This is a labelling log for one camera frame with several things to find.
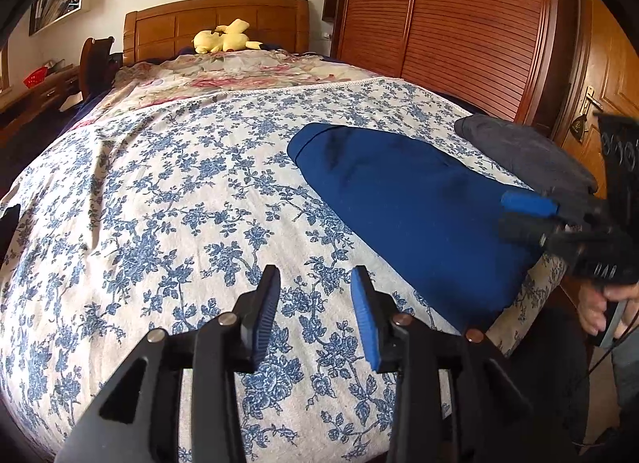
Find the wooden slatted wardrobe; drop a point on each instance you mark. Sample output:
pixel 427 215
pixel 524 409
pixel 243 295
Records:
pixel 459 28

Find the yellow plush toy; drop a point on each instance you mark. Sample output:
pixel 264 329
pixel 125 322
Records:
pixel 224 37

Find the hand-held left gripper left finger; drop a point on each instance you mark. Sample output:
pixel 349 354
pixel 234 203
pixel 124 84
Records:
pixel 264 318

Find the red basket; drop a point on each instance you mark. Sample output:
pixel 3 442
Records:
pixel 35 77

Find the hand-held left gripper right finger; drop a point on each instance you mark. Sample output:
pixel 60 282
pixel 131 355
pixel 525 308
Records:
pixel 364 323

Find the black folded garment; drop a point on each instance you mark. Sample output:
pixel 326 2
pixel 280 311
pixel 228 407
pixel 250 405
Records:
pixel 9 231

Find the wooden door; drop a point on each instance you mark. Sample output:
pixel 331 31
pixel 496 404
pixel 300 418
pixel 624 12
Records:
pixel 606 58

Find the blue floral bedspread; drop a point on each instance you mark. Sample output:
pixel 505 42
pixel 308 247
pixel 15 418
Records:
pixel 150 223

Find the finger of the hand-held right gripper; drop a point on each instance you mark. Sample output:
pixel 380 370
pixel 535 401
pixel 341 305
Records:
pixel 539 232
pixel 529 203

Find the pink floral quilt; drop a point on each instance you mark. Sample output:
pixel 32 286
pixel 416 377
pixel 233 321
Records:
pixel 219 76

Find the blue suit jacket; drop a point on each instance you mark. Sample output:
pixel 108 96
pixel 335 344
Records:
pixel 414 213

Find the wooden desk cabinet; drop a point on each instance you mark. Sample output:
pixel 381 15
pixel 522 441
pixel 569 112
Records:
pixel 30 103

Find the dark wooden chair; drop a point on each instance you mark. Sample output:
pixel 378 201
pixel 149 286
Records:
pixel 97 63

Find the wooden headboard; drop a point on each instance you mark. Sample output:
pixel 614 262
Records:
pixel 164 31

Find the person's right hand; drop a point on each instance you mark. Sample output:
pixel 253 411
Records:
pixel 593 310

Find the white wall shelf with books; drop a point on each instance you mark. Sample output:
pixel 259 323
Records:
pixel 60 6

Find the grey folded garment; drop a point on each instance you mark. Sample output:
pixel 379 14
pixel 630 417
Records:
pixel 529 153

